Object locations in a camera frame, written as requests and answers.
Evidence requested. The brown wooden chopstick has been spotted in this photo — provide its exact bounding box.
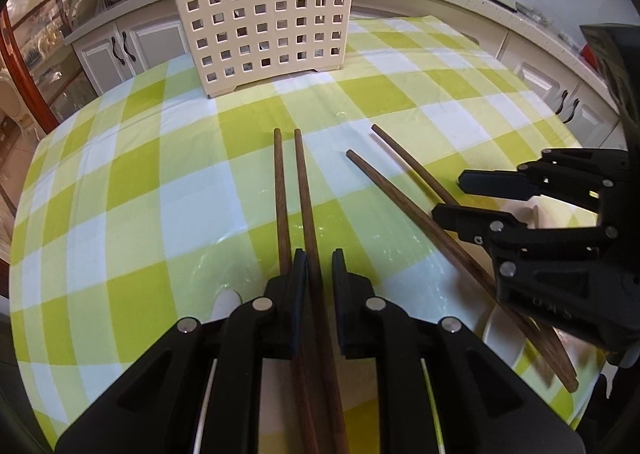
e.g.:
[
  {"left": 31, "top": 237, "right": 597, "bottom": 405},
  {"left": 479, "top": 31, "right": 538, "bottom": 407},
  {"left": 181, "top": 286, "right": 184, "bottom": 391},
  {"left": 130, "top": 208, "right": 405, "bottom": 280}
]
[
  {"left": 371, "top": 124, "right": 459, "bottom": 206},
  {"left": 294, "top": 129, "right": 349, "bottom": 454},
  {"left": 273, "top": 128, "right": 320, "bottom": 453},
  {"left": 346, "top": 150, "right": 579, "bottom": 393}
]

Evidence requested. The large white ceramic spoon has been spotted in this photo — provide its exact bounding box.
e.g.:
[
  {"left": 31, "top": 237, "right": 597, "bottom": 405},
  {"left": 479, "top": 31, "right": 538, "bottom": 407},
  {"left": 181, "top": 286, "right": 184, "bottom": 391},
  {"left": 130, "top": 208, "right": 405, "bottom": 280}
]
[{"left": 479, "top": 202, "right": 566, "bottom": 375}]

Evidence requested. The green checkered tablecloth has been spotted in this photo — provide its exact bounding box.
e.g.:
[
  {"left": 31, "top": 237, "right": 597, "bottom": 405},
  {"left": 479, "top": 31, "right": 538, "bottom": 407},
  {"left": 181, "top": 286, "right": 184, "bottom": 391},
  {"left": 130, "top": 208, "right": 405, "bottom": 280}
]
[{"left": 9, "top": 17, "right": 576, "bottom": 443}]

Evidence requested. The cream perforated utensil basket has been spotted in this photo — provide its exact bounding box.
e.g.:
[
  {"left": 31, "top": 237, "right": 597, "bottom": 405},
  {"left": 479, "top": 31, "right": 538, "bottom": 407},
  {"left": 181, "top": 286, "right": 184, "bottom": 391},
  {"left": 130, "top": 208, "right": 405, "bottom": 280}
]
[{"left": 175, "top": 0, "right": 352, "bottom": 98}]

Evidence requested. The white ornate dining chair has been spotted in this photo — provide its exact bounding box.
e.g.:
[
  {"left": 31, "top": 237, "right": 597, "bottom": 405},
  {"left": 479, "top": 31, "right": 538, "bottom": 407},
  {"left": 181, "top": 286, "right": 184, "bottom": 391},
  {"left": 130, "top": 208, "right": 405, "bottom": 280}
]
[{"left": 0, "top": 70, "right": 36, "bottom": 131}]

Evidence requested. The red wooden sliding door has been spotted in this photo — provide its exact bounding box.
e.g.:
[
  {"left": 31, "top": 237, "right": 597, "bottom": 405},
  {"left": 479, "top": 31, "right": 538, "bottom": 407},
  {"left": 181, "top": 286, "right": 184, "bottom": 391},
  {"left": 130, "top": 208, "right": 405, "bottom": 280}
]
[{"left": 1, "top": 0, "right": 108, "bottom": 133}]

